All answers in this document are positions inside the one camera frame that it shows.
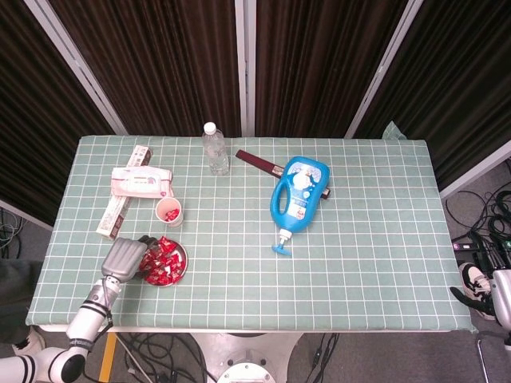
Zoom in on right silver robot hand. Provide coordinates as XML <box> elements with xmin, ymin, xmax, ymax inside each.
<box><xmin>450</xmin><ymin>234</ymin><xmax>511</xmax><ymax>321</ymax></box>

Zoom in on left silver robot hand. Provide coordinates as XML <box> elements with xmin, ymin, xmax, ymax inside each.
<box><xmin>99</xmin><ymin>235</ymin><xmax>161</xmax><ymax>285</ymax></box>

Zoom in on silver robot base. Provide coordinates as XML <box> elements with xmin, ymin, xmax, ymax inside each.
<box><xmin>189</xmin><ymin>332</ymin><xmax>303</xmax><ymax>383</ymax></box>

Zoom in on metal bowl of candies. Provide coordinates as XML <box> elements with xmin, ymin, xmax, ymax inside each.
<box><xmin>137</xmin><ymin>238</ymin><xmax>188</xmax><ymax>287</ymax></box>

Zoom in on white paper cup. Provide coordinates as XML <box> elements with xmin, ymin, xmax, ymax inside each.
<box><xmin>154</xmin><ymin>197</ymin><xmax>184</xmax><ymax>229</ymax></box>

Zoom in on black white sneaker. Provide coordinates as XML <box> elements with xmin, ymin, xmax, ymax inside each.
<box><xmin>458</xmin><ymin>262</ymin><xmax>500</xmax><ymax>321</ymax></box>

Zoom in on long white cardboard box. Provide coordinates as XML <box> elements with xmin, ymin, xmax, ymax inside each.
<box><xmin>96</xmin><ymin>145</ymin><xmax>155</xmax><ymax>240</ymax></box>

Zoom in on black power strip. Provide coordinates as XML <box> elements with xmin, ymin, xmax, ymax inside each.
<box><xmin>450</xmin><ymin>238</ymin><xmax>511</xmax><ymax>253</ymax></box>

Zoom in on pink white wet wipes pack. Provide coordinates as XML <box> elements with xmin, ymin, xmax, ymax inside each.
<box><xmin>110</xmin><ymin>166</ymin><xmax>175</xmax><ymax>199</ymax></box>

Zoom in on white shoe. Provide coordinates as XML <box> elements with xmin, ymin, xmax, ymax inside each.
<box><xmin>11</xmin><ymin>325</ymin><xmax>46</xmax><ymax>357</ymax></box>

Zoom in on clear plastic water bottle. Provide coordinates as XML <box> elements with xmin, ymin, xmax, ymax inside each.
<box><xmin>201</xmin><ymin>121</ymin><xmax>232</xmax><ymax>176</ymax></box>

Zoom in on dark ribbed partition panel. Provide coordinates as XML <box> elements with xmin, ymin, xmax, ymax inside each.
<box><xmin>244</xmin><ymin>0</ymin><xmax>425</xmax><ymax>140</ymax></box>
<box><xmin>23</xmin><ymin>0</ymin><xmax>252</xmax><ymax>137</ymax></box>
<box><xmin>0</xmin><ymin>0</ymin><xmax>129</xmax><ymax>232</ymax></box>
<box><xmin>345</xmin><ymin>0</ymin><xmax>511</xmax><ymax>201</ymax></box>

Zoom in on long dark red box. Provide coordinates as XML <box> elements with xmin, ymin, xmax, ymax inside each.
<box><xmin>235</xmin><ymin>149</ymin><xmax>333</xmax><ymax>201</ymax></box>

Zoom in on green checked tablecloth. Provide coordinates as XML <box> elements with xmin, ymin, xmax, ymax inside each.
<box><xmin>26</xmin><ymin>121</ymin><xmax>477</xmax><ymax>334</ymax></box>

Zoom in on blue pump detergent bottle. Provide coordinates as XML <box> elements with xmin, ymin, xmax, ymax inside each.
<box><xmin>270</xmin><ymin>156</ymin><xmax>331</xmax><ymax>257</ymax></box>

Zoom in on grey metal tube frame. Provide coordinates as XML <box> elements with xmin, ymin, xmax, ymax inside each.
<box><xmin>474</xmin><ymin>333</ymin><xmax>511</xmax><ymax>383</ymax></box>

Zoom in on black floor cable bundle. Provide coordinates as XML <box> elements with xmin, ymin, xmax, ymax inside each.
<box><xmin>445</xmin><ymin>159</ymin><xmax>511</xmax><ymax>241</ymax></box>

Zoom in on tangled black cables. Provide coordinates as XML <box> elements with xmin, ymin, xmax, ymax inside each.
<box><xmin>115</xmin><ymin>333</ymin><xmax>219</xmax><ymax>383</ymax></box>

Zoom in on grey floor cable bundle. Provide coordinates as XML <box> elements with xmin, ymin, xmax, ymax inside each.
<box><xmin>0</xmin><ymin>207</ymin><xmax>27</xmax><ymax>260</ymax></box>

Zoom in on black cable with inline box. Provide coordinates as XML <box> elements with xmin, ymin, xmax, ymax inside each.
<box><xmin>305</xmin><ymin>333</ymin><xmax>341</xmax><ymax>383</ymax></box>

